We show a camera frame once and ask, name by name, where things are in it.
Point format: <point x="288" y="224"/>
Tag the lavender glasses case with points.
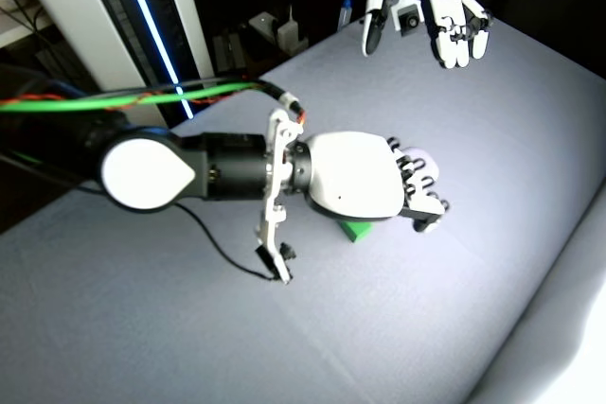
<point x="421" y="154"/>

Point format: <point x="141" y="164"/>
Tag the white column with blue light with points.
<point x="80" y="21"/>

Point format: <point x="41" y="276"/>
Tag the white shelf board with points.
<point x="19" y="28"/>

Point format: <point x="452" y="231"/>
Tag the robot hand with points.
<point x="350" y="177"/>
<point x="450" y="11"/>

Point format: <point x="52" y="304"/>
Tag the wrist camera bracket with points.
<point x="272" y="215"/>
<point x="407" y="16"/>

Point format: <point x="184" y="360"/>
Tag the small white box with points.
<point x="262" y="24"/>

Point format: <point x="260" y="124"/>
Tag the grey table cloth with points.
<point x="331" y="328"/>

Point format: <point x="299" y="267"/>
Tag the green rectangular block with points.
<point x="357" y="233"/>

